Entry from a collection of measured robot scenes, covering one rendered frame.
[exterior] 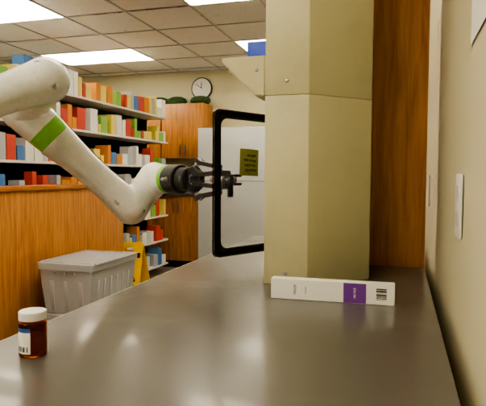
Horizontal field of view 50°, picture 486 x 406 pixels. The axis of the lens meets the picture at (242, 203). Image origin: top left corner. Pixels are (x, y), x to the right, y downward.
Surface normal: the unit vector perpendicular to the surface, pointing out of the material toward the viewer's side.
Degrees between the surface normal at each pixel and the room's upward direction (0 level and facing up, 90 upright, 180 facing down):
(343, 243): 90
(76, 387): 1
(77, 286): 96
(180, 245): 90
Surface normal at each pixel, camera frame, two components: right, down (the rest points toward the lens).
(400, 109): -0.29, 0.05
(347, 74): 0.47, 0.05
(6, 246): 0.96, 0.02
